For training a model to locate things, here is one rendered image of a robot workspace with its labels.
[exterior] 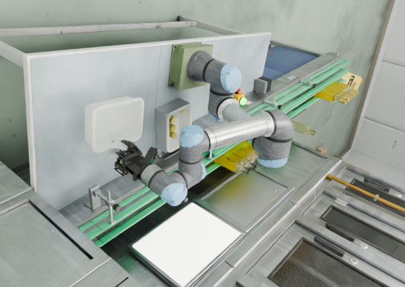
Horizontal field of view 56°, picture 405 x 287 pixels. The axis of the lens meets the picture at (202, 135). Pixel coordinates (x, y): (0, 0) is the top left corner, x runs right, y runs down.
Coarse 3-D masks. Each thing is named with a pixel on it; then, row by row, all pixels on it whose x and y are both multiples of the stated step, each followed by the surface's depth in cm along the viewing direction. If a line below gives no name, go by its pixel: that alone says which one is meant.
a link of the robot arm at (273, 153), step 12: (216, 96) 174; (228, 96) 174; (216, 108) 174; (228, 108) 170; (240, 108) 169; (228, 120) 169; (252, 144) 153; (264, 144) 145; (276, 144) 142; (288, 144) 143; (264, 156) 147; (276, 156) 145; (288, 156) 148
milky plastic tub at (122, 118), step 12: (96, 108) 125; (108, 108) 138; (120, 108) 142; (132, 108) 144; (84, 120) 132; (96, 120) 136; (108, 120) 140; (120, 120) 145; (132, 120) 146; (84, 132) 134; (96, 132) 138; (108, 132) 142; (120, 132) 146; (132, 132) 147; (96, 144) 136; (108, 144) 137
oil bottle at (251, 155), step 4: (232, 148) 213; (236, 148) 213; (240, 148) 213; (244, 148) 213; (240, 152) 210; (244, 152) 210; (248, 152) 210; (252, 152) 210; (248, 156) 208; (252, 156) 208; (252, 160) 208
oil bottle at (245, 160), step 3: (228, 150) 211; (231, 150) 211; (234, 150) 212; (228, 153) 209; (231, 153) 209; (234, 153) 209; (237, 153) 209; (240, 153) 209; (234, 156) 207; (237, 156) 207; (240, 156) 207; (243, 156) 207; (246, 156) 207; (240, 159) 204; (243, 159) 204; (246, 159) 205; (249, 159) 206; (243, 162) 204; (246, 162) 204; (243, 165) 204
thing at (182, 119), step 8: (176, 112) 182; (184, 112) 194; (168, 120) 180; (176, 120) 196; (184, 120) 196; (168, 128) 182; (176, 128) 199; (168, 136) 185; (176, 136) 201; (168, 144) 187; (176, 144) 195
